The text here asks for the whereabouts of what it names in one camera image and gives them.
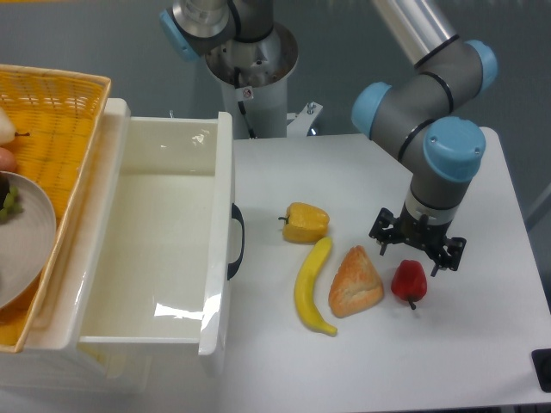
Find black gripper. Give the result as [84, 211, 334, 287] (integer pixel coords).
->
[368, 204, 467, 276]

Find red bell pepper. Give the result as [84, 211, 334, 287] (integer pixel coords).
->
[391, 260, 428, 310]

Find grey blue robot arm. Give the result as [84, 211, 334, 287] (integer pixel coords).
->
[159, 1, 498, 271]

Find yellow bell pepper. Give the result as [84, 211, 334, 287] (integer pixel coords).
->
[278, 202, 330, 243]

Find triangular bread pastry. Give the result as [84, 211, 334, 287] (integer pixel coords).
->
[328, 245, 384, 318]

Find yellow banana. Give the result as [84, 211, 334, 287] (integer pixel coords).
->
[294, 237, 337, 336]

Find black device at table edge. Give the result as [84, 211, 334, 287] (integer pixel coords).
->
[531, 348, 551, 393]

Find white plastic drawer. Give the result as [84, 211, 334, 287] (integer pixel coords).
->
[75, 111, 236, 356]

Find white drawer cabinet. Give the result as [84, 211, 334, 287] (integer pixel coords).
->
[1, 99, 229, 392]

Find yellow woven basket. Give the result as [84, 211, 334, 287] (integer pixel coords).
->
[1, 65, 111, 354]

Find grey ceramic plate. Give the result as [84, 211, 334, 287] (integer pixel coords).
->
[1, 172, 57, 307]

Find green grapes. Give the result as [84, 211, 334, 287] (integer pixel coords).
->
[1, 184, 23, 224]

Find peach fruit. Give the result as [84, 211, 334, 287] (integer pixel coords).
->
[0, 147, 17, 172]

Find white pear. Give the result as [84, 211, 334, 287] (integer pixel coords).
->
[0, 108, 29, 145]

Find white table mounting bracket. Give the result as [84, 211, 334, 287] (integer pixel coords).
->
[287, 102, 324, 138]

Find black drawer handle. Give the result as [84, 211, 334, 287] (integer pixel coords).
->
[227, 203, 245, 280]

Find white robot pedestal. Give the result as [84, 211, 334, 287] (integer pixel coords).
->
[205, 22, 299, 139]

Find black cable on pedestal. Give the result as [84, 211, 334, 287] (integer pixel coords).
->
[233, 66, 259, 139]

